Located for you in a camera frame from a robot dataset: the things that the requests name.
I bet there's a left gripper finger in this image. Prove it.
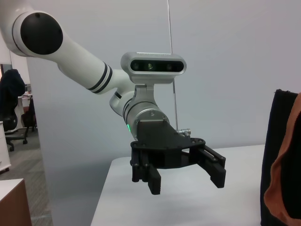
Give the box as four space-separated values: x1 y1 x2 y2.
189 144 227 189
130 147 162 195

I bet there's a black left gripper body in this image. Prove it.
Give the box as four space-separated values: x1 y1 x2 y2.
130 120 206 170

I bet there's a black bag with brown handles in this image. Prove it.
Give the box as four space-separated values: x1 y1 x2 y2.
260 89 301 226

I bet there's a black office chair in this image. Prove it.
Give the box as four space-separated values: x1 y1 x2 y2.
0 110 29 153
21 97 38 145

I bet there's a white office desk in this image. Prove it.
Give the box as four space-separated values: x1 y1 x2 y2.
16 92 33 116

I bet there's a white drawer cabinet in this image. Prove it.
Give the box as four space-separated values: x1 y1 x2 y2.
0 120 12 174

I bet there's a silver left gripper cable connector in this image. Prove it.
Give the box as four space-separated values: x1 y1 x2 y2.
176 128 192 137

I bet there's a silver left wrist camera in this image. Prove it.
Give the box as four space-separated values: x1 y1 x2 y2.
120 51 187 84

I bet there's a thin grey camera cable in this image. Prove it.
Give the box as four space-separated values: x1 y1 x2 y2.
167 0 179 131

